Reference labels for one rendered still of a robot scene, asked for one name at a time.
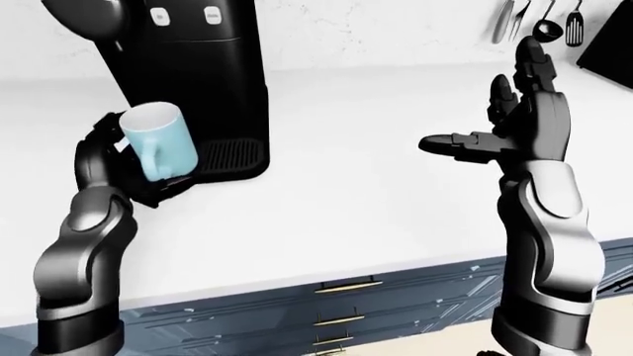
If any black slotted hanging spatula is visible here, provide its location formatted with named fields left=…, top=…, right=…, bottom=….
left=565, top=0, right=586, bottom=47

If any light blue ceramic mug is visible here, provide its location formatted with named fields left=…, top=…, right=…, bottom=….
left=119, top=101, right=200, bottom=184

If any silver hanging spoon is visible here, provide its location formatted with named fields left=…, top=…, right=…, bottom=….
left=491, top=0, right=511, bottom=45

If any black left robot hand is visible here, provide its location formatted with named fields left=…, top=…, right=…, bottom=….
left=74, top=110, right=196, bottom=210

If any brass drawer handle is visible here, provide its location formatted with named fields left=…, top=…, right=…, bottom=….
left=314, top=280, right=385, bottom=295
left=315, top=312, right=366, bottom=327
left=311, top=333, right=348, bottom=347

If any black flat cooktop panel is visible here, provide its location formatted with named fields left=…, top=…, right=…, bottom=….
left=576, top=5, right=633, bottom=92

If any blue cabinet drawer front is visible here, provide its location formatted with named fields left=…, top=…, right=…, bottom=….
left=118, top=236, right=633, bottom=356

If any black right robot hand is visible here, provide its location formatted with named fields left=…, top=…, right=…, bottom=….
left=418, top=36, right=574, bottom=174

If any silver hanging meat fork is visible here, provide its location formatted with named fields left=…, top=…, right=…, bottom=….
left=507, top=0, right=531, bottom=42

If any black coffee machine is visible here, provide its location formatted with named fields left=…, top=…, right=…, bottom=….
left=40, top=0, right=272, bottom=187

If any black hanging ladle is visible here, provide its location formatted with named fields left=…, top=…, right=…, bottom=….
left=532, top=0, right=563, bottom=45

